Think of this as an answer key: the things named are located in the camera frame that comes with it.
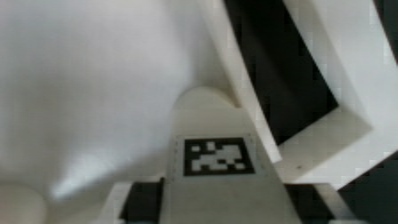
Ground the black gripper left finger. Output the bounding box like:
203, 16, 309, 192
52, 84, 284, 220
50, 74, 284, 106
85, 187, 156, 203
103, 181, 164, 224

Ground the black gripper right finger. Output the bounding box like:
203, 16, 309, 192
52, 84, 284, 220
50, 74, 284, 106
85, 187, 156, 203
284, 183, 355, 224

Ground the white table leg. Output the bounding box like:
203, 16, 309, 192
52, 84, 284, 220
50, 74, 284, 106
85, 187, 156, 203
160, 87, 302, 224

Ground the white square tabletop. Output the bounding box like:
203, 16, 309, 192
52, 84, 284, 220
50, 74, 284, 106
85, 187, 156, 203
0, 0, 284, 224

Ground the white U-shaped fence wall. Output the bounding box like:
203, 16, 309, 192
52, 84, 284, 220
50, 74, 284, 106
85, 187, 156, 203
276, 0, 398, 187

